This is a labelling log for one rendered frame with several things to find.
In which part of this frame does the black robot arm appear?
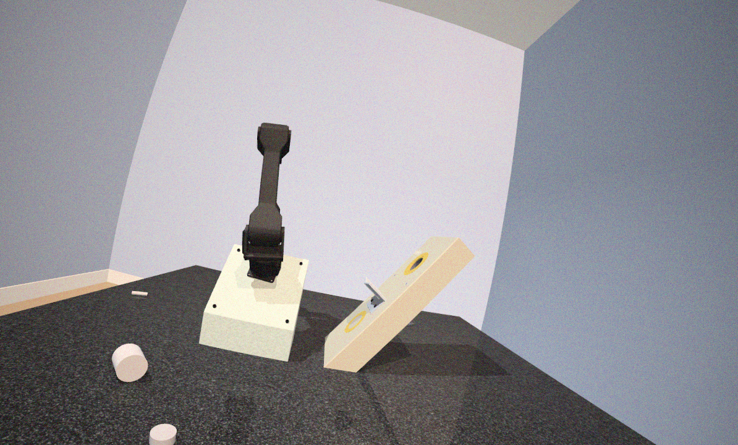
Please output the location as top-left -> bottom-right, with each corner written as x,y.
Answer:
242,122 -> 292,283

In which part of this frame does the beige service panel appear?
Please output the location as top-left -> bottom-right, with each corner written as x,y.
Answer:
323,236 -> 475,373

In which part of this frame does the pale pink cylinder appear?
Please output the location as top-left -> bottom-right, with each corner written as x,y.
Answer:
112,344 -> 148,382

